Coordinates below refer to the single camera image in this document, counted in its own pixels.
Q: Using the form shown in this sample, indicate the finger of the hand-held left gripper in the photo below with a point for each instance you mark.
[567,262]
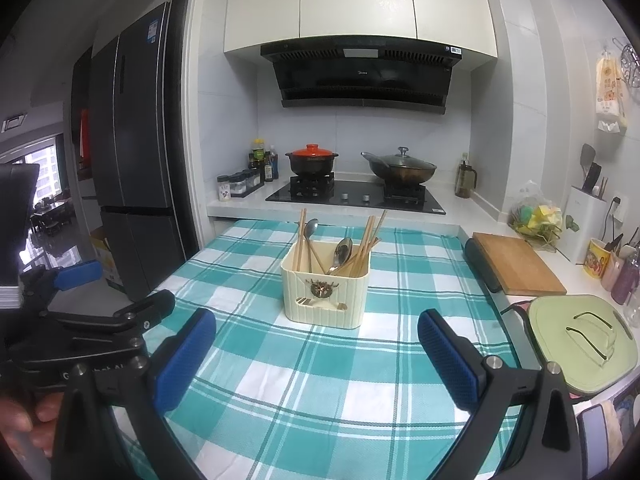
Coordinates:
[150,307]
[80,275]

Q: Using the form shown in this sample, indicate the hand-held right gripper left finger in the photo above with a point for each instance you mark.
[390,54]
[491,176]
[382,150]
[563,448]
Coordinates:
[185,355]

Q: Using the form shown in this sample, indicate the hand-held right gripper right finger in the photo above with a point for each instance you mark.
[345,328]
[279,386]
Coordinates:
[450,360]

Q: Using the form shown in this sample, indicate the cream plastic utensil holder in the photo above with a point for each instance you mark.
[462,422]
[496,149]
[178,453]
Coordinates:
[325,300]

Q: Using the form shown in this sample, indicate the metal spoon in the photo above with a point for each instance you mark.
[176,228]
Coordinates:
[342,252]
[312,227]

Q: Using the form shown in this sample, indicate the person's left hand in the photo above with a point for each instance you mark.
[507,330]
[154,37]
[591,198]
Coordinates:
[47,410]

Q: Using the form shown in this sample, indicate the cardboard box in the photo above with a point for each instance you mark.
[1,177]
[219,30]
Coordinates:
[107,260]

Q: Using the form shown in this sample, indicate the dark dining table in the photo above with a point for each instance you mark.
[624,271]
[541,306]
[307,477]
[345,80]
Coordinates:
[50,220]

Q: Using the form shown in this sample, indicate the wooden cutting board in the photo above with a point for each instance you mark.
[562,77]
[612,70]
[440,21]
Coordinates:
[517,265]

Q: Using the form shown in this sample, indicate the teal checked tablecloth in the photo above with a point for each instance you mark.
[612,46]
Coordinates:
[300,385]

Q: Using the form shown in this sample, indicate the dark grey refrigerator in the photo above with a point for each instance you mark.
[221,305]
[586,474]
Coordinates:
[135,160]

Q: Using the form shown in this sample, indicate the red hanging cloth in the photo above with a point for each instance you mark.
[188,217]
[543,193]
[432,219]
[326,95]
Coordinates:
[84,140]

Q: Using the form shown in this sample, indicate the row of spice jars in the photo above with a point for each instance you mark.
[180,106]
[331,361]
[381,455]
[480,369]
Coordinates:
[240,185]

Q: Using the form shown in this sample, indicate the plastic bag of sponges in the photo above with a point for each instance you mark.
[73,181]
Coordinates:
[537,220]

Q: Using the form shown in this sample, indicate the yellow printed can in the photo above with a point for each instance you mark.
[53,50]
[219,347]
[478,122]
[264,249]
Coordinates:
[596,260]

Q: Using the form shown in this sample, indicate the brown water jug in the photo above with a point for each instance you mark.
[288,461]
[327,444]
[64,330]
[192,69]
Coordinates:
[465,180]

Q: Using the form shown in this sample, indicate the pink cup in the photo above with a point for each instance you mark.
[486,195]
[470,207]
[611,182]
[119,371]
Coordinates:
[611,275]

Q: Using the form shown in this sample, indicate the white knife holder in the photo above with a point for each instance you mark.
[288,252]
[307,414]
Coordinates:
[582,230]

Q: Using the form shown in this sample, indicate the yellow cap oil bottle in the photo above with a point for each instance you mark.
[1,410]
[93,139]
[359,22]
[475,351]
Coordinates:
[257,155]

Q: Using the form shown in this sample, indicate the black glass gas stove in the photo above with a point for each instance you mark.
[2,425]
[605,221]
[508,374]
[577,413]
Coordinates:
[355,197]

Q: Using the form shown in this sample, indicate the purple cup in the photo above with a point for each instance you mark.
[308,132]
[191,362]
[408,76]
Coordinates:
[625,285]

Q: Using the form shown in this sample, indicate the wok with glass lid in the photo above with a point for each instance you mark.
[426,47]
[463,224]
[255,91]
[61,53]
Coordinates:
[400,170]

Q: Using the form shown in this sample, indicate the black pot with red lid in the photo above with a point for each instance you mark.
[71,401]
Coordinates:
[311,160]

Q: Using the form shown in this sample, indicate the grey spatula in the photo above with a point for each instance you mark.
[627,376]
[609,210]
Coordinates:
[588,155]

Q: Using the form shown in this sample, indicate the black range hood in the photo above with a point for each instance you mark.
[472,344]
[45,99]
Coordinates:
[360,75]

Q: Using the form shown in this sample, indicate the hanging printed bag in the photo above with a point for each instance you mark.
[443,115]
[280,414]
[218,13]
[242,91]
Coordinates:
[611,92]

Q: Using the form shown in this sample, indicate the hanging metal steamer rack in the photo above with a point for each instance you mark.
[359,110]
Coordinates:
[630,62]

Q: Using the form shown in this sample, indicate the black door frame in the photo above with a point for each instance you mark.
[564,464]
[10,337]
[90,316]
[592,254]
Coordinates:
[182,110]

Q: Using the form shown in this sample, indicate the white wall outlet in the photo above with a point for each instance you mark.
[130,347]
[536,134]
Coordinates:
[619,207]

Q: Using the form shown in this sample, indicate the white wall cabinet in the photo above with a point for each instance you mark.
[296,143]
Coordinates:
[360,0]

